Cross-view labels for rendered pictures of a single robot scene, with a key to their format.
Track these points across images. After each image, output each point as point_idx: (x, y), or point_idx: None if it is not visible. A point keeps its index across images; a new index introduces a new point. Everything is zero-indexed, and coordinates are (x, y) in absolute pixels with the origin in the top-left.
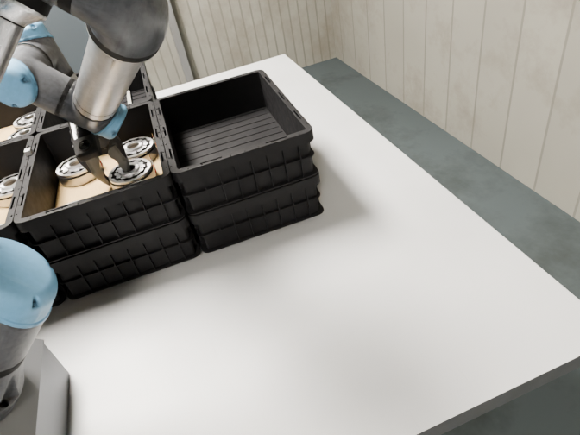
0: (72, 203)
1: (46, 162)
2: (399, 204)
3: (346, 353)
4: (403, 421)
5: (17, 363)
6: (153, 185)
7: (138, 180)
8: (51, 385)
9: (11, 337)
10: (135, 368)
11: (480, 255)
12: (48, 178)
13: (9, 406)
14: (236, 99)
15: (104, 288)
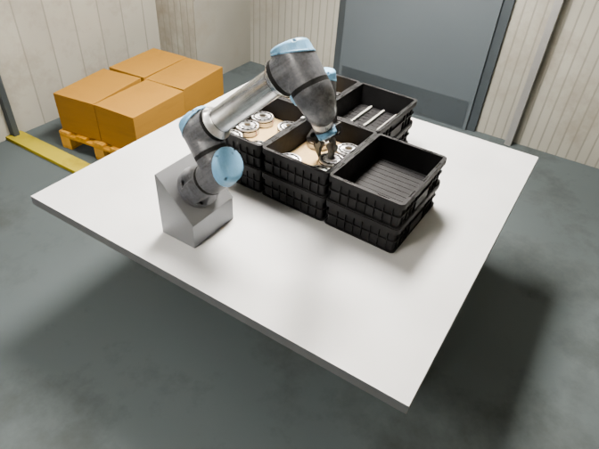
0: (285, 155)
1: (307, 127)
2: (430, 283)
3: (312, 302)
4: (294, 335)
5: (211, 193)
6: (317, 173)
7: (328, 167)
8: (221, 214)
9: (213, 183)
10: (250, 236)
11: (418, 333)
12: (301, 135)
13: (201, 205)
14: (422, 163)
15: (276, 200)
